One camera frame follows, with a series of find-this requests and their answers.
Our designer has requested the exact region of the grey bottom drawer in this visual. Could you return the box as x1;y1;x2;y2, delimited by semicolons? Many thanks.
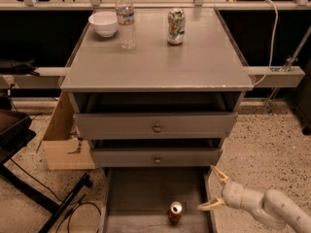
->
99;167;214;233

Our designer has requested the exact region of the red coke can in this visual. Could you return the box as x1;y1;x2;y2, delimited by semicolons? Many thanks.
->
168;201;183;224

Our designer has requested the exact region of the grey drawer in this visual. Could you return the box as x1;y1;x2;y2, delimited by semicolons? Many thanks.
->
91;139;222;167
70;92;237;140
99;167;214;233

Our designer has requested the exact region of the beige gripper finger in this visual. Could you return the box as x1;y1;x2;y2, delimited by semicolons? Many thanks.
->
211;165;230;185
197;197;225;211

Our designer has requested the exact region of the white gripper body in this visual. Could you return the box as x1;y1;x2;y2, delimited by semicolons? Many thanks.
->
222;182;264;216

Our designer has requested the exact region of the black floor cable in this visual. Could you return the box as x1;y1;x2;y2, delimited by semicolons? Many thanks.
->
9;158;102;233

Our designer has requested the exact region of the cardboard box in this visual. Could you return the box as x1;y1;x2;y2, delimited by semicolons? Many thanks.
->
41;93;95;170

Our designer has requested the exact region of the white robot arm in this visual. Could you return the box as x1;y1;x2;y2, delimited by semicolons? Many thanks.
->
197;166;311;233

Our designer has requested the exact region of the grey drawer cabinet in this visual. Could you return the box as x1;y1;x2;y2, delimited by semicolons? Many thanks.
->
58;6;255;233

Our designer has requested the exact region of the black cloth bundle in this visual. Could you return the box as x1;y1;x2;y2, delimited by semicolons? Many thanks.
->
0;59;39;76

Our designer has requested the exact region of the grey top drawer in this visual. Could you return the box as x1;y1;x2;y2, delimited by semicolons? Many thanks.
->
70;92;237;140

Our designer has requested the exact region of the clear plastic water bottle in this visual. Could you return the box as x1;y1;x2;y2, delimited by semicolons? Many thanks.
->
115;0;135;50

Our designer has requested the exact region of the grey middle drawer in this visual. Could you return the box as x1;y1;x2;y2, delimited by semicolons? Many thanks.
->
91;139;222;167

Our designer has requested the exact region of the white ceramic bowl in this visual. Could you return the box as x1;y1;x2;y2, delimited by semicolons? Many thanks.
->
88;12;118;37

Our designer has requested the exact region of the black stand frame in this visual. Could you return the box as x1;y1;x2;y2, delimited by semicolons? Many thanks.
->
0;109;93;233

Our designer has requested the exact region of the green white soda can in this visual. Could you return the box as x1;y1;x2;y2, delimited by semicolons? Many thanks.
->
167;8;186;45

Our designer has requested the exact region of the white hanging cable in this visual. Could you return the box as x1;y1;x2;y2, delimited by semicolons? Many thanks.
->
252;0;280;87

